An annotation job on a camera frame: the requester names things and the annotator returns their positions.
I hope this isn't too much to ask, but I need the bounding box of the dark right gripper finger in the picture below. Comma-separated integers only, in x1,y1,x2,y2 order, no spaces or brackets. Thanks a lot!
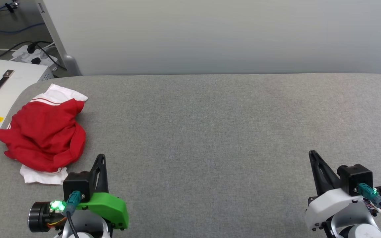
309,150,341,196

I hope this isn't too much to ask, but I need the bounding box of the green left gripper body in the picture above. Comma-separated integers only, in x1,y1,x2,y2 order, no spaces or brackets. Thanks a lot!
75,192,129,230

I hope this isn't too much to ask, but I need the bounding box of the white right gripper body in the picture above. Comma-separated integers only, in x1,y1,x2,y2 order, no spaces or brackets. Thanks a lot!
305,188,373,232

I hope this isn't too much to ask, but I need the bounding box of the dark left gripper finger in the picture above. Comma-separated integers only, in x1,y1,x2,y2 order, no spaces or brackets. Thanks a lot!
91,154,109,194

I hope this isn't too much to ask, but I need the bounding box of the red and white garment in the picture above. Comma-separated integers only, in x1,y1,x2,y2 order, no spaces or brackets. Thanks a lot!
0,83,89,185

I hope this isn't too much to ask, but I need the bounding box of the grey fabric sofa cushion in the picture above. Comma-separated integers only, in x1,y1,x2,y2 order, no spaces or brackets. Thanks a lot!
0,73,381,238

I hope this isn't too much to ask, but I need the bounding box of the white equipment box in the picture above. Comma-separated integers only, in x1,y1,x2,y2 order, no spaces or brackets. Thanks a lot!
0,59,55,149

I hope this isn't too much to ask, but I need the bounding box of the white power strip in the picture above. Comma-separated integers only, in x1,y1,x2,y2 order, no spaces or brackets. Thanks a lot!
12,45,59,71

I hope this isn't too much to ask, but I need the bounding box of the white partition panel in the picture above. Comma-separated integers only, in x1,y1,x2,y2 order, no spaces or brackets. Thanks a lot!
42,0,381,76

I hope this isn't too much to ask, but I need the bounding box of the black clamp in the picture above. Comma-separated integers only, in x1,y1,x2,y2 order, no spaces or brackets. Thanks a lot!
5,1,20,14

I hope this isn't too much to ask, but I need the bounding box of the teal left camera cable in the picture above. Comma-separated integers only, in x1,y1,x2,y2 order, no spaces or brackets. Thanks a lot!
64,191,82,238

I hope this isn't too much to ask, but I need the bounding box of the teal camera cable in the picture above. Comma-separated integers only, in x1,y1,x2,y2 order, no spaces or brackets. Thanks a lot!
64,191,82,238
356,183,381,229

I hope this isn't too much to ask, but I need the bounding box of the teal right camera cable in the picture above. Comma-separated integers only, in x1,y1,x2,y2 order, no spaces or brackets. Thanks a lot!
356,183,381,229

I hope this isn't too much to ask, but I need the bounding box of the grey metal partition post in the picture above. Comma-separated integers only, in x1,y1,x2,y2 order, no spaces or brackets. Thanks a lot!
35,0,82,76

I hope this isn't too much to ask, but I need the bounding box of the black power cable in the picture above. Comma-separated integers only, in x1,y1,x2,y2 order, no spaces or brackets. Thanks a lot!
0,40,67,70

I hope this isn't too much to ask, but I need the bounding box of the blue cable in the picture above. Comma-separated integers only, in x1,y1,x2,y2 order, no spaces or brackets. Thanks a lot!
0,9,46,34

